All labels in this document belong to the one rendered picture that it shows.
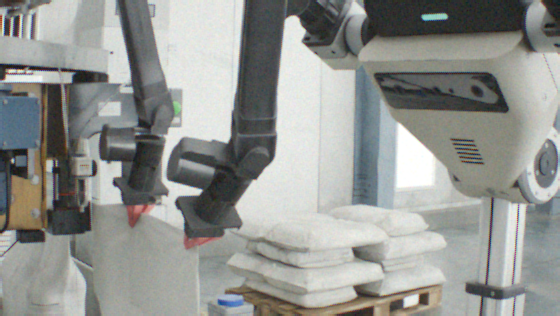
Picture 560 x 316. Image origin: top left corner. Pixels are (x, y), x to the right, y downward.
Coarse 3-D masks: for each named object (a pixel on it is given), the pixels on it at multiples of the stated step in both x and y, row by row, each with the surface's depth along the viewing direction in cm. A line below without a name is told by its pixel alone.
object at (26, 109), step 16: (16, 96) 123; (0, 112) 120; (16, 112) 123; (32, 112) 127; (0, 128) 120; (16, 128) 124; (32, 128) 127; (0, 144) 120; (16, 144) 124; (32, 144) 127
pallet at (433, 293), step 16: (240, 288) 480; (416, 288) 483; (432, 288) 485; (256, 304) 454; (272, 304) 443; (288, 304) 443; (336, 304) 443; (352, 304) 444; (368, 304) 447; (384, 304) 456; (416, 304) 489; (432, 304) 487
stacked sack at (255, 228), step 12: (264, 216) 479; (276, 216) 477; (288, 216) 476; (300, 216) 475; (312, 216) 477; (324, 216) 483; (240, 228) 465; (252, 228) 456; (264, 228) 450; (252, 240) 461; (264, 240) 449
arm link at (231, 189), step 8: (216, 168) 112; (224, 168) 113; (216, 176) 115; (224, 176) 113; (232, 176) 113; (216, 184) 115; (224, 184) 114; (232, 184) 113; (240, 184) 114; (248, 184) 115; (216, 192) 115; (224, 192) 115; (232, 192) 115; (240, 192) 115; (224, 200) 116; (232, 200) 116
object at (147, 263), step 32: (96, 224) 156; (128, 224) 152; (160, 224) 135; (96, 256) 157; (128, 256) 153; (160, 256) 136; (192, 256) 126; (96, 288) 159; (128, 288) 153; (160, 288) 137; (192, 288) 126
